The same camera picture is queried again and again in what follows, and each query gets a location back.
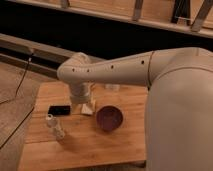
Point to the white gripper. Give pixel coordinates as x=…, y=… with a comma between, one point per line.
x=80, y=94

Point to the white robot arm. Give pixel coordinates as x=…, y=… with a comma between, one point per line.
x=179, y=106

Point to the dark red ceramic bowl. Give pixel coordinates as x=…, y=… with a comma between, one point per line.
x=109, y=118

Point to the white cup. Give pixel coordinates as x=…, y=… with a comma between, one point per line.
x=112, y=87

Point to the black rectangular box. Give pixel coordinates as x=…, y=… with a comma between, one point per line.
x=59, y=110

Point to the wooden board table top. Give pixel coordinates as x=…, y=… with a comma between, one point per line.
x=85, y=144

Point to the clear plastic bottle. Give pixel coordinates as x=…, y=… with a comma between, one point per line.
x=55, y=126

